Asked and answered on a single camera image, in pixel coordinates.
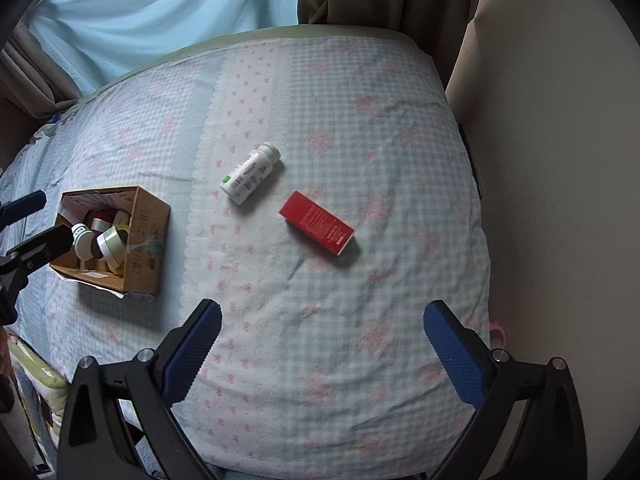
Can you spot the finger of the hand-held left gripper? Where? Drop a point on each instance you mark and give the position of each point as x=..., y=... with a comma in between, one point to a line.
x=25, y=206
x=47, y=242

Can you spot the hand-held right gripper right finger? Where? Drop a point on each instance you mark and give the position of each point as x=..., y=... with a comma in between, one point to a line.
x=455, y=355

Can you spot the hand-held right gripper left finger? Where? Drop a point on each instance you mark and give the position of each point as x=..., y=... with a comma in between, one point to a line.
x=195, y=355

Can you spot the white bottle with green label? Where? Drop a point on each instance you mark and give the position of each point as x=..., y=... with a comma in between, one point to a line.
x=82, y=237

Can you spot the silver jar with red top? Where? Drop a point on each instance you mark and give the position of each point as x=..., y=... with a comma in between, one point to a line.
x=100, y=220

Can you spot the yellow tape roll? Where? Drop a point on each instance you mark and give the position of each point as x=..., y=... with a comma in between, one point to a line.
x=114, y=246

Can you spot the white round jar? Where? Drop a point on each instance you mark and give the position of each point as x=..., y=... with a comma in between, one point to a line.
x=121, y=218

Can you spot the cardboard box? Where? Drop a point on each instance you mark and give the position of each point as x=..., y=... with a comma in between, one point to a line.
x=145, y=240

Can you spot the red carton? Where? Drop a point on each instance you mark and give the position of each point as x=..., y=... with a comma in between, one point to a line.
x=317, y=223

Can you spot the tall white pill bottle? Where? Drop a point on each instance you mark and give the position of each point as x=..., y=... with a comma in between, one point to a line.
x=250, y=174

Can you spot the pink object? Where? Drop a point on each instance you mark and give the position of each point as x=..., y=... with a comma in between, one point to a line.
x=498, y=334

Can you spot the green patterned quilt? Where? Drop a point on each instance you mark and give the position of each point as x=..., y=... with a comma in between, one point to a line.
x=35, y=385

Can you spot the light blue hanging cloth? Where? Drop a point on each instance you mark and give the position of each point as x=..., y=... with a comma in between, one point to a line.
x=150, y=15

